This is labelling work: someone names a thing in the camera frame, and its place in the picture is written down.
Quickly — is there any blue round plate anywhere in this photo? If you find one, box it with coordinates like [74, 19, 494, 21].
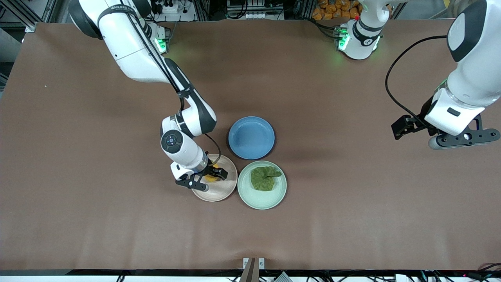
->
[228, 116, 275, 160]

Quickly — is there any white device with cables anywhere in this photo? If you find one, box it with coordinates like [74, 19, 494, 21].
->
[226, 0, 283, 20]

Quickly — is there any bag of orange fruits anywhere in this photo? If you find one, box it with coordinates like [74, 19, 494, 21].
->
[312, 0, 362, 21]

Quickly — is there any aluminium frame profile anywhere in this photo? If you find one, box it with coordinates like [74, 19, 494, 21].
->
[0, 0, 43, 33]

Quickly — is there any pale green round plate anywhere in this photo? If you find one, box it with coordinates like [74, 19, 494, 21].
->
[237, 161, 287, 210]

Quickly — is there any beige round plate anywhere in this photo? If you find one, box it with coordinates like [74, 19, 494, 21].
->
[191, 154, 238, 202]

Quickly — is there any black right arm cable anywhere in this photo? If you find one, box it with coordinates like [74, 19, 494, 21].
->
[117, 0, 222, 168]

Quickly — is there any white power strip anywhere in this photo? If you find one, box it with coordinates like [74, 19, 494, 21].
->
[151, 0, 196, 22]

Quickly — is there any green lettuce leaf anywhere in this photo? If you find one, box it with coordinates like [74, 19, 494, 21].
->
[250, 166, 283, 192]

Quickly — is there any metal bracket with post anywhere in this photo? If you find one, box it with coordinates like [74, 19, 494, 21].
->
[243, 257, 265, 282]

